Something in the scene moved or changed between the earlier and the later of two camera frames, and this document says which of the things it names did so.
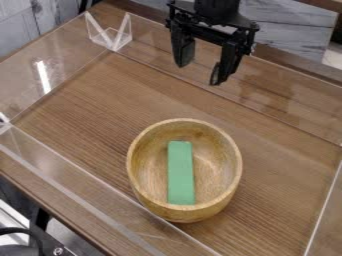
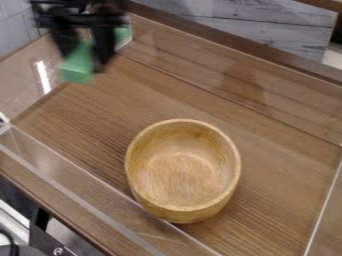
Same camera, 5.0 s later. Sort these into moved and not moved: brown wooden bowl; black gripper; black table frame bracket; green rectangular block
Moved: black gripper; green rectangular block
Not moved: brown wooden bowl; black table frame bracket
